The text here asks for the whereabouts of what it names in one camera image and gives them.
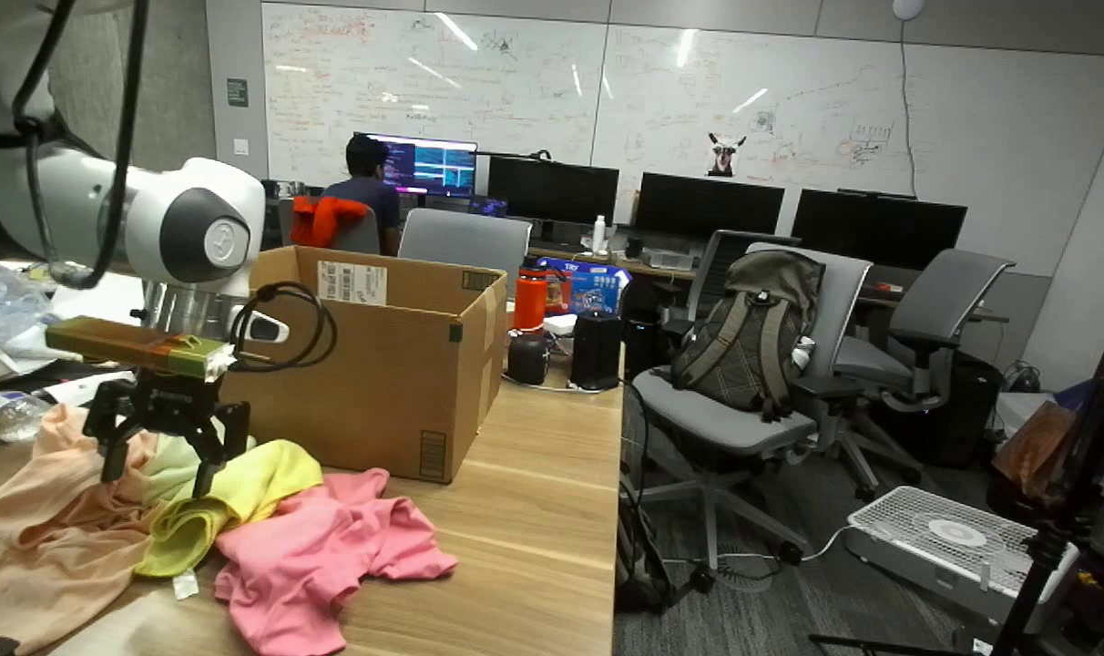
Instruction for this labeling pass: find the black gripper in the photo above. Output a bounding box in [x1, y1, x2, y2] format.
[79, 371, 253, 503]

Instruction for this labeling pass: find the yellow towel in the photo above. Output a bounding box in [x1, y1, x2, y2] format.
[130, 437, 328, 602]

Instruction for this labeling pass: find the peach shirt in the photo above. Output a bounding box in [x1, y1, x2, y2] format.
[0, 401, 163, 652]

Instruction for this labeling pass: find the pink shirt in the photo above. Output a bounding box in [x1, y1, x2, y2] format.
[213, 468, 460, 656]

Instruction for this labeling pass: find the brown cardboard box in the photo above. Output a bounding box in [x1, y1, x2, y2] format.
[215, 246, 510, 489]

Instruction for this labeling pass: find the seated person in dark shirt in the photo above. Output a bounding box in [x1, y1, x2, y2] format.
[324, 133, 409, 254]

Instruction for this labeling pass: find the blue printed box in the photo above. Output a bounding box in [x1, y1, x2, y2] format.
[536, 253, 634, 320]

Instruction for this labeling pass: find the yellow-green wrist mounting plate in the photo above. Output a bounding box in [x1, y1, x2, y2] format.
[45, 313, 236, 382]

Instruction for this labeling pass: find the clear plastic bottle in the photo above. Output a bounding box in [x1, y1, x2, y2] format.
[0, 386, 60, 449]

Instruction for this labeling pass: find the white paper sheet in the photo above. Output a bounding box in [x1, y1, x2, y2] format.
[55, 267, 156, 325]

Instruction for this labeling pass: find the light grey office chair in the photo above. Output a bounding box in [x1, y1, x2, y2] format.
[398, 205, 536, 290]

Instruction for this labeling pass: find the small black cup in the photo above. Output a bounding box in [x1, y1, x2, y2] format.
[505, 330, 555, 386]

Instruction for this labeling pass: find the lit blue computer monitor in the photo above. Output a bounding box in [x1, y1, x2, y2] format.
[352, 133, 481, 205]

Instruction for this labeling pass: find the red bottle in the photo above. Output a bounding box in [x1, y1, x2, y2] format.
[510, 267, 555, 336]

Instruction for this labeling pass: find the black cylinder speaker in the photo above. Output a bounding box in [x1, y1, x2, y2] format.
[567, 309, 627, 393]

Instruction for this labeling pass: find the black computer monitor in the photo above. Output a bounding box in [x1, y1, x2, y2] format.
[487, 155, 622, 231]
[630, 171, 786, 246]
[791, 186, 974, 274]

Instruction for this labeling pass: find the grey mesh office chair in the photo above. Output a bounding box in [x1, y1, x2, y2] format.
[627, 237, 875, 596]

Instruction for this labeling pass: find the grey-green backpack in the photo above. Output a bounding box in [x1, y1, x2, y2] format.
[667, 250, 827, 422]

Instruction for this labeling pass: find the small animal figurine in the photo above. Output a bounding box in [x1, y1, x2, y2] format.
[705, 128, 751, 180]

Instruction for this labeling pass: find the glass whiteboard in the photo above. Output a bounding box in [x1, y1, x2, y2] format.
[260, 0, 1104, 276]

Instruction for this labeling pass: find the clear plastic storage bin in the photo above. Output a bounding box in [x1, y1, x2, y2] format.
[847, 482, 1081, 626]

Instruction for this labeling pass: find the brown bag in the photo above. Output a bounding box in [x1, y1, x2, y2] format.
[989, 397, 1081, 523]

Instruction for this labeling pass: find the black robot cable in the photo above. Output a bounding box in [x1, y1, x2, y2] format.
[0, 0, 341, 377]

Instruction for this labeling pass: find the hanging thin cord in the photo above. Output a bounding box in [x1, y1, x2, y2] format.
[892, 10, 921, 197]

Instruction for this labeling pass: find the black camera tripod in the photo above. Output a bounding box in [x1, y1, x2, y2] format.
[800, 286, 1104, 656]

